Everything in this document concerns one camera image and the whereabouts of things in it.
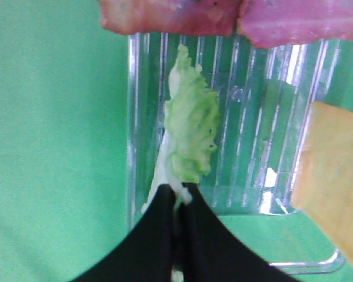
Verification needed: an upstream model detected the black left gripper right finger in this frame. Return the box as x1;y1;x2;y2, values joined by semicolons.
178;183;297;281

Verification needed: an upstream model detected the clear plastic tray left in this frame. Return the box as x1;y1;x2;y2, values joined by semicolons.
127;32;345;275

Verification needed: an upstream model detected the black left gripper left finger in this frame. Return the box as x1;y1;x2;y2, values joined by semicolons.
73;184;175;282

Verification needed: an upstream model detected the green lettuce leaf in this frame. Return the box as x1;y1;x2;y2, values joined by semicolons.
141;44;220;212

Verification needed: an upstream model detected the dark red bacon strip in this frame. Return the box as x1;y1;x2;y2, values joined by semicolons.
99;0;241;36

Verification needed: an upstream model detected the pink bacon strip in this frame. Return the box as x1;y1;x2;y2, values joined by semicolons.
237;1;353;49

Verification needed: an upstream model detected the yellow cheese slice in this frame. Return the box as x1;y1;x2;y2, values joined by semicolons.
291;102;353;266

